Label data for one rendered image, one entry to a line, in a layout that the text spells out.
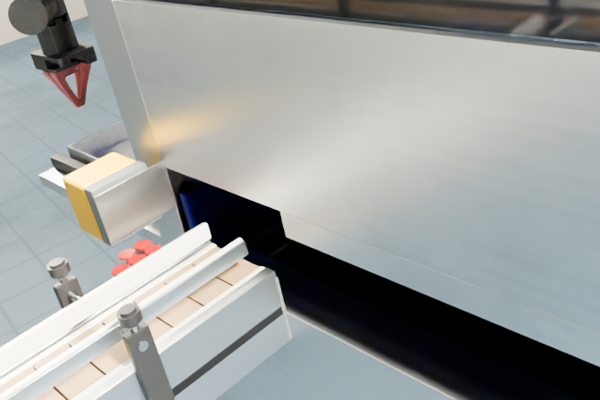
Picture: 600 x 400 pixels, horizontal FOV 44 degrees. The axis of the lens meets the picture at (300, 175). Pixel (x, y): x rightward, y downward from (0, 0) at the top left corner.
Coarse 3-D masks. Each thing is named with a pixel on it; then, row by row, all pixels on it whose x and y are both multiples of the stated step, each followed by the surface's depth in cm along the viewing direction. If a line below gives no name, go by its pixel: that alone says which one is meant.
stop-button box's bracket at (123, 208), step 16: (144, 176) 82; (160, 176) 83; (112, 192) 79; (128, 192) 81; (144, 192) 82; (160, 192) 84; (112, 208) 80; (128, 208) 81; (144, 208) 83; (160, 208) 84; (112, 224) 80; (128, 224) 82; (144, 224) 83; (112, 240) 81
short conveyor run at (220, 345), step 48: (192, 240) 79; (240, 240) 76; (96, 288) 72; (144, 288) 78; (192, 288) 72; (240, 288) 74; (48, 336) 69; (96, 336) 66; (144, 336) 65; (192, 336) 70; (240, 336) 74; (288, 336) 80; (0, 384) 68; (48, 384) 63; (96, 384) 66; (144, 384) 66; (192, 384) 71
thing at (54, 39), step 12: (60, 24) 115; (48, 36) 115; (60, 36) 115; (72, 36) 117; (48, 48) 116; (60, 48) 116; (72, 48) 117; (84, 48) 116; (48, 60) 116; (60, 60) 114
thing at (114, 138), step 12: (96, 132) 125; (108, 132) 126; (120, 132) 128; (72, 144) 123; (84, 144) 124; (96, 144) 125; (108, 144) 127; (120, 144) 127; (72, 156) 122; (84, 156) 118; (96, 156) 124; (132, 156) 122
